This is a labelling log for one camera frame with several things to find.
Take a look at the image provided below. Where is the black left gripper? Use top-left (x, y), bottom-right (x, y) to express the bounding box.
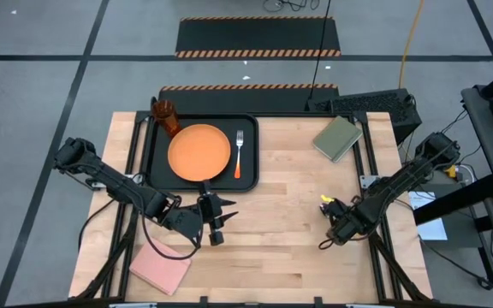
top-left (163, 180), bottom-right (240, 247)

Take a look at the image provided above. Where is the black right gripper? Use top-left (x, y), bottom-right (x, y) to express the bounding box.
top-left (319, 197), bottom-right (374, 248)

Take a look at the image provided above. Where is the steel fork with orange handle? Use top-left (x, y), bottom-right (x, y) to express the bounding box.
top-left (233, 129), bottom-right (245, 180)

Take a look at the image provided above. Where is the orange round plate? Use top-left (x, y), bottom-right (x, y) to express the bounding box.
top-left (167, 123), bottom-right (232, 182)

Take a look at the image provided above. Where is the red translucent faceted cup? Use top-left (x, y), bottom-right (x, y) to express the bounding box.
top-left (151, 99), bottom-right (183, 139)

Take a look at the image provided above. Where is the black plastic tray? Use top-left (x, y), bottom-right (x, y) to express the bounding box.
top-left (147, 113), bottom-right (259, 193)

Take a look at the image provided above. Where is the green notebook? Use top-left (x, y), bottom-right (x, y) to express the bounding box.
top-left (312, 115), bottom-right (364, 163)

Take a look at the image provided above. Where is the white paper sheet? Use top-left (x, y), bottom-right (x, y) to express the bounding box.
top-left (407, 190), bottom-right (448, 241)

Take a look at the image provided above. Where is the pink notebook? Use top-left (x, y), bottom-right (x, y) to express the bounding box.
top-left (128, 240), bottom-right (192, 296)

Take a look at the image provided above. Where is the black mat with striped edge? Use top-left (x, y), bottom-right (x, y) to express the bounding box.
top-left (158, 83), bottom-right (341, 115)
top-left (174, 15), bottom-right (342, 59)

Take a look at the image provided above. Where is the black equipment cart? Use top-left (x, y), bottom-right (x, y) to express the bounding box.
top-left (413, 59), bottom-right (493, 245)

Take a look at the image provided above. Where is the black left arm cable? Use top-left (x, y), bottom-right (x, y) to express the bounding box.
top-left (141, 204), bottom-right (205, 261)

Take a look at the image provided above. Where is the black aluminium table frame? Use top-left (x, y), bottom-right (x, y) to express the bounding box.
top-left (70, 110), bottom-right (434, 303)

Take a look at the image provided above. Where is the black hanging cable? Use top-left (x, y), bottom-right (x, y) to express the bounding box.
top-left (308, 0), bottom-right (332, 102)

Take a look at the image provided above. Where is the yellow hanging cable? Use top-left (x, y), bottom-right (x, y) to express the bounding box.
top-left (398, 0), bottom-right (426, 90)

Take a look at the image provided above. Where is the coiled black floor cable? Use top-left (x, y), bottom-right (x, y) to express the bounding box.
top-left (263, 0), bottom-right (320, 13)

